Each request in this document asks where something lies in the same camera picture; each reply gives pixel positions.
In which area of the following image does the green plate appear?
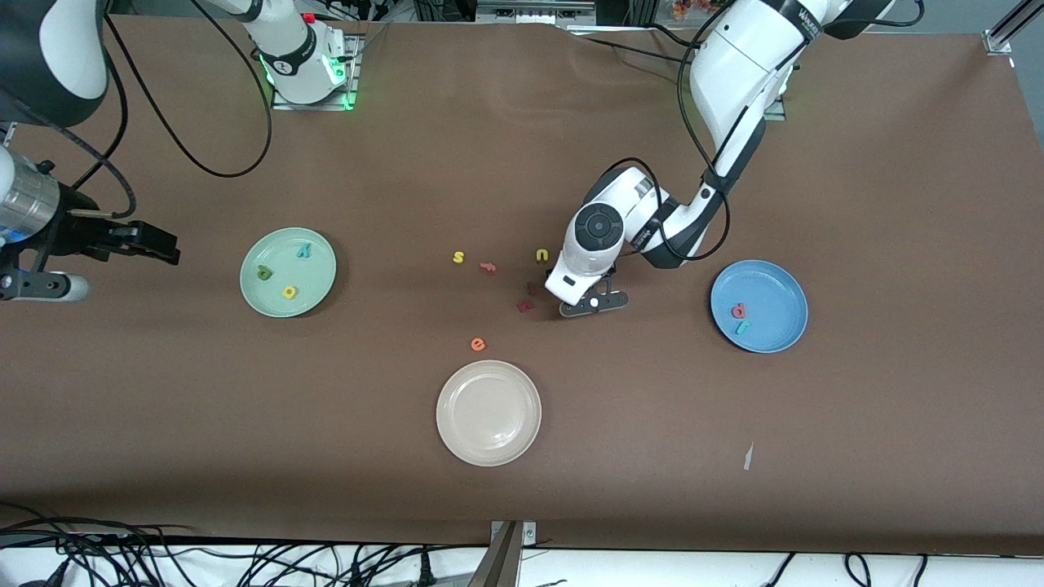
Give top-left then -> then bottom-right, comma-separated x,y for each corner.
240,227 -> 338,319

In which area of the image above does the blue plate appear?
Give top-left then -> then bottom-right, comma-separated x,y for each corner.
710,259 -> 810,354

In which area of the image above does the beige plate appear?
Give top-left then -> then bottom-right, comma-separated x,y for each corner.
436,360 -> 542,467

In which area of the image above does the brown table cover sheet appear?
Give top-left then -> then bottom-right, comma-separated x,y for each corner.
0,18 -> 1044,557

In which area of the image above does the grey metal box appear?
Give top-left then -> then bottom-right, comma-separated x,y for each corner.
476,0 -> 598,25

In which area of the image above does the grey slanted beam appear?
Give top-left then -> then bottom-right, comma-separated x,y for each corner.
467,522 -> 523,587

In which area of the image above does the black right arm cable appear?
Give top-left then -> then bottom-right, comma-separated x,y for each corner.
69,0 -> 274,221

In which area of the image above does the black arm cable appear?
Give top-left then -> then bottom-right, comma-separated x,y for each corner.
583,0 -> 927,263
69,0 -> 274,221

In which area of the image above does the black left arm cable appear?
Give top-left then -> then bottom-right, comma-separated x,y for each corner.
583,0 -> 927,263

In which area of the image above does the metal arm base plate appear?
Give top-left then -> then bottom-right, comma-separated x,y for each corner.
272,33 -> 361,112

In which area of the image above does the aluminium frame rail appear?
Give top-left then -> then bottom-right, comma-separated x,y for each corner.
983,0 -> 1044,56

